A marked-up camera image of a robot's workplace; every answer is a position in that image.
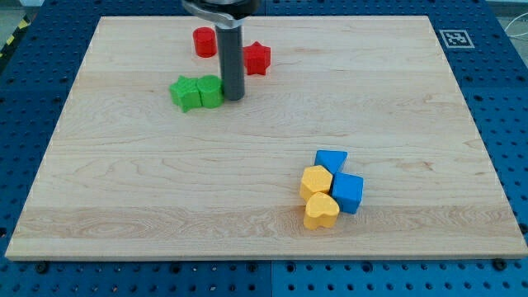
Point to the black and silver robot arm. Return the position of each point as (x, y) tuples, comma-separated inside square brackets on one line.
[(226, 14)]

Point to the blue cube block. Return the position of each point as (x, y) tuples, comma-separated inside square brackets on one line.
[(347, 191)]

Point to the yellow pentagon block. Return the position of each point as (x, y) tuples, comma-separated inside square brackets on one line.
[(315, 179)]

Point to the blue triangle block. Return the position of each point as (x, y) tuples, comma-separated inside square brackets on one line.
[(332, 160)]

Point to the green cylinder block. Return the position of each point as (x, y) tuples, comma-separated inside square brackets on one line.
[(211, 91)]

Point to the yellow heart block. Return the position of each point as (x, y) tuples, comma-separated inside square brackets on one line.
[(321, 210)]

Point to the red star block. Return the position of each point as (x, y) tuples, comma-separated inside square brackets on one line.
[(256, 58)]

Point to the green star block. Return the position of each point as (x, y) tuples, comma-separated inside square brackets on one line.
[(185, 93)]

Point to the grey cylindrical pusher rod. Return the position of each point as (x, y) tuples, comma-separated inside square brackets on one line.
[(230, 49)]

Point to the red cylinder block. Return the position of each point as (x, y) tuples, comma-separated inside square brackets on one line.
[(205, 42)]

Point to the light wooden board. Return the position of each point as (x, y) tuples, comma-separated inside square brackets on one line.
[(127, 176)]

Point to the white fiducial marker tag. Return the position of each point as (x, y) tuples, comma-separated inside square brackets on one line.
[(454, 39)]

